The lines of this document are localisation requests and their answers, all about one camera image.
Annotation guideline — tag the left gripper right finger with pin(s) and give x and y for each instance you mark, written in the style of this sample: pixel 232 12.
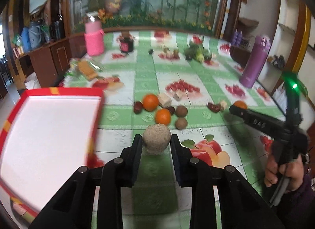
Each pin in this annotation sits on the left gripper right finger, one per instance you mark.
pixel 194 173

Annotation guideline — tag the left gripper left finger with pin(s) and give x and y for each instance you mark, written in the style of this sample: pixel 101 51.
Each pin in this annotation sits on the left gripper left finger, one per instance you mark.
pixel 116 174

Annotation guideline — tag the round beige grainy fruit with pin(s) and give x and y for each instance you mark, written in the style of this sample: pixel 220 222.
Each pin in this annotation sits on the round beige grainy fruit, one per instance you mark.
pixel 156 138

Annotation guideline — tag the brown kiwi fruit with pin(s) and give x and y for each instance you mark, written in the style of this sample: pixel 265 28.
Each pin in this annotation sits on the brown kiwi fruit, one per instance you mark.
pixel 181 123
pixel 181 111

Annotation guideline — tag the orange tangerine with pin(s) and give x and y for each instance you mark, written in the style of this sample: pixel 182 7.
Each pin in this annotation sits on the orange tangerine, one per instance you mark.
pixel 150 102
pixel 240 104
pixel 163 116

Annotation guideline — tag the dark jujube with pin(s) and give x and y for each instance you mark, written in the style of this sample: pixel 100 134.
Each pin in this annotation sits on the dark jujube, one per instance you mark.
pixel 171 110

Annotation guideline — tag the dark red jujube date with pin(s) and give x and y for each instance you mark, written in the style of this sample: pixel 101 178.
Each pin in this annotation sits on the dark red jujube date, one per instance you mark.
pixel 137 107

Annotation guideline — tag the dark red dried date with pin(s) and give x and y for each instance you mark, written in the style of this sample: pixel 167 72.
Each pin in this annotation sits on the dark red dried date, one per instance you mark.
pixel 213 107

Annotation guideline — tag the small white fruit piece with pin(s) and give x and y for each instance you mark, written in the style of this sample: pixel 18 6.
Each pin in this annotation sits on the small white fruit piece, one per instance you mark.
pixel 223 105

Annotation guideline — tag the beige cube fruit chunk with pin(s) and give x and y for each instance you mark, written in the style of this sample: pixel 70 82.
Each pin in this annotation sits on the beige cube fruit chunk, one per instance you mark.
pixel 164 100

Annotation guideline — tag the small beige fruit chunk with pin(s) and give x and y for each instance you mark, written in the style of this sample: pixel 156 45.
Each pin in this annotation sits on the small beige fruit chunk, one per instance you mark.
pixel 178 96

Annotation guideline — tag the right hand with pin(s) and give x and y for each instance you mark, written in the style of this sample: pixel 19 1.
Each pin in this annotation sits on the right hand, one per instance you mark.
pixel 294 170

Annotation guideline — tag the red white tray box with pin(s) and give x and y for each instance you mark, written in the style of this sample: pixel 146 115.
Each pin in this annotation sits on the red white tray box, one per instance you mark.
pixel 48 135

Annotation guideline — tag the purple thermos bottle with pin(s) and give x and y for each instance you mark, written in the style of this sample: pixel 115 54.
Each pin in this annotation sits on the purple thermos bottle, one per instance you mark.
pixel 256 61

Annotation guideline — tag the green leafy vegetable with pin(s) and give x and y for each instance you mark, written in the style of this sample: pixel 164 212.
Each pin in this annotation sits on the green leafy vegetable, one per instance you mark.
pixel 197 52

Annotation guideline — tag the dark red jar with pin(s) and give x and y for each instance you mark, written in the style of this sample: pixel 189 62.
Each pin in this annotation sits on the dark red jar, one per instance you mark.
pixel 126 41

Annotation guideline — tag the pink sleeved bottle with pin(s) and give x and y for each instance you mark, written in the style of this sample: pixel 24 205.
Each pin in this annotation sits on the pink sleeved bottle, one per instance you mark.
pixel 94 34

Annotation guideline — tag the grey blue kettle jug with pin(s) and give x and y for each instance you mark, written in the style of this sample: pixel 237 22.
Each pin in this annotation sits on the grey blue kettle jug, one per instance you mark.
pixel 35 35

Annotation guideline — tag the blue thermos jug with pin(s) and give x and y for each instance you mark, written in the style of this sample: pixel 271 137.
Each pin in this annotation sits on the blue thermos jug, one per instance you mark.
pixel 25 40

